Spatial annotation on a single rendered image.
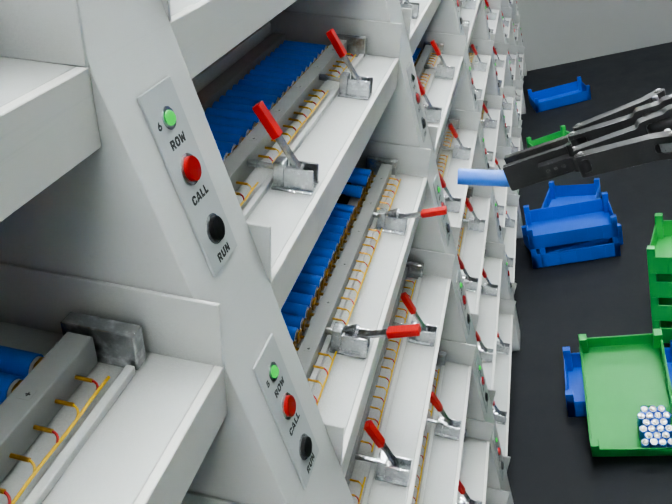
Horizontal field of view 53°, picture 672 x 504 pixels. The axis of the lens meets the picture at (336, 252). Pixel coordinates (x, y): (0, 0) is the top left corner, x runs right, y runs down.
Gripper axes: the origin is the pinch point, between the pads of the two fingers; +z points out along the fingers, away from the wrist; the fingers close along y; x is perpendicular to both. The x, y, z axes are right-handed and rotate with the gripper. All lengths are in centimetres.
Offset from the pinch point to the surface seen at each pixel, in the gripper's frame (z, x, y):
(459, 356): 31, 45, -29
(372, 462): 28.4, 24.4, 15.3
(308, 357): 24.7, 3.9, 20.4
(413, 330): 15.2, 7.0, 15.3
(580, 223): 20, 96, -161
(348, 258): 25.3, 3.7, 1.4
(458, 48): 24, 6, -99
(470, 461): 36, 66, -23
